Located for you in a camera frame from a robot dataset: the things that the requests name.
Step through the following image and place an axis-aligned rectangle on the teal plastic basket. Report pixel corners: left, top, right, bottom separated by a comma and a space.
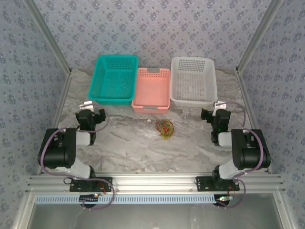
88, 55, 139, 106

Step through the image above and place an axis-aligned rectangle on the white plastic basket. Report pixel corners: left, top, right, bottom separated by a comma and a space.
169, 56, 218, 107

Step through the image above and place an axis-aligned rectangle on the pink plastic basket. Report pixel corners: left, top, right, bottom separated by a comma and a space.
131, 67, 171, 114

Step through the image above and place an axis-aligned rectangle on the small circuit board with LED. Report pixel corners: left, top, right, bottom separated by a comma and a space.
215, 195, 234, 206
80, 193, 100, 203

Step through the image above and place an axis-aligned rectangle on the grey metal panel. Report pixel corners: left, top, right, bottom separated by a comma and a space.
14, 193, 296, 229

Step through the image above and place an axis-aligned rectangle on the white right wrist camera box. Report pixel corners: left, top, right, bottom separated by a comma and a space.
213, 101, 227, 116

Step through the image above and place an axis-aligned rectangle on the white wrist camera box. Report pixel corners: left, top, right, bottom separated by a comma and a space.
213, 101, 227, 116
79, 101, 94, 111

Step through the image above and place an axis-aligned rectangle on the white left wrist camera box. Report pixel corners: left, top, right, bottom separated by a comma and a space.
79, 101, 94, 111

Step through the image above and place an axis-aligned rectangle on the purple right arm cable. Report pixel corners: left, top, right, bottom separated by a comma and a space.
218, 102, 265, 209

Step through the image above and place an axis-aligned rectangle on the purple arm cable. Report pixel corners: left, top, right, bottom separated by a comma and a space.
218, 102, 265, 209
39, 112, 115, 211

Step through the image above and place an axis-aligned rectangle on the aluminium table side rail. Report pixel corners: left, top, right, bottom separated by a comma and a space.
35, 69, 73, 176
235, 68, 273, 174

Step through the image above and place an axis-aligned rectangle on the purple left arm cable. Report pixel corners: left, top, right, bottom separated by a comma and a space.
39, 112, 115, 211

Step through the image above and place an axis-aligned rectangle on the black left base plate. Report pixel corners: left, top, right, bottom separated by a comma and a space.
69, 177, 114, 193

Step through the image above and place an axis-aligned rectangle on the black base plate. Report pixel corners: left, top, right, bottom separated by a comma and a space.
195, 176, 240, 193
69, 177, 114, 193

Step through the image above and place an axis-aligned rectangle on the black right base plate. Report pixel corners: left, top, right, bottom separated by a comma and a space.
195, 176, 240, 193

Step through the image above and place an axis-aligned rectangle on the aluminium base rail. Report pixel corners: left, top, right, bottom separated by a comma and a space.
25, 173, 286, 194

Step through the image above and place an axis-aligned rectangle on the aluminium frame post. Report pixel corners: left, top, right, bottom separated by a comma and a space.
23, 0, 72, 75
235, 0, 285, 74

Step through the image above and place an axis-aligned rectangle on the white slotted cable duct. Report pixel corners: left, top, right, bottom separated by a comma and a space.
35, 194, 217, 205

